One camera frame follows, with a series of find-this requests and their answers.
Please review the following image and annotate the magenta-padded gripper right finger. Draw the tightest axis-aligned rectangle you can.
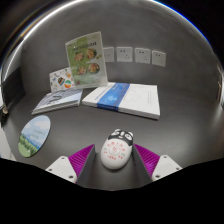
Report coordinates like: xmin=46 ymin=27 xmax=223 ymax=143
xmin=131 ymin=143 xmax=183 ymax=188

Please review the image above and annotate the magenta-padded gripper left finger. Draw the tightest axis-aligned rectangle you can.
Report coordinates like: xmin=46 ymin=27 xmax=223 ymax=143
xmin=45 ymin=143 xmax=102 ymax=189

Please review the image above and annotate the white panda-print computer mouse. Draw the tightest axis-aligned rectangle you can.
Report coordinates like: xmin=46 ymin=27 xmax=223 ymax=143
xmin=100 ymin=128 xmax=135 ymax=170

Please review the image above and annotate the round landscape-print mouse pad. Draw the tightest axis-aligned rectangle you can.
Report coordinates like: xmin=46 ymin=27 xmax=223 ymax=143
xmin=17 ymin=114 xmax=52 ymax=158

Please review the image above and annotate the grey striped book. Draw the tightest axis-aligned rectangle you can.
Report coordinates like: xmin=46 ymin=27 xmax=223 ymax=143
xmin=31 ymin=88 xmax=84 ymax=116

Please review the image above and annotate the white book with blue band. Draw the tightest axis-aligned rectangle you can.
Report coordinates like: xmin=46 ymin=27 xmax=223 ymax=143
xmin=81 ymin=81 xmax=161 ymax=120

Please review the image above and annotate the white card with colourful stickers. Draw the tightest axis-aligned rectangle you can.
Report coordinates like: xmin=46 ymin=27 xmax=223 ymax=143
xmin=49 ymin=66 xmax=76 ymax=94

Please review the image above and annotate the black flat panel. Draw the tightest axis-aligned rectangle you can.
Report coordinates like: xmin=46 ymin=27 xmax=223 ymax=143
xmin=0 ymin=66 xmax=27 ymax=128

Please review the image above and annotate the clear stand with green leaflet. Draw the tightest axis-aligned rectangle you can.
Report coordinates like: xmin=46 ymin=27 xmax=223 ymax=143
xmin=64 ymin=31 xmax=109 ymax=90

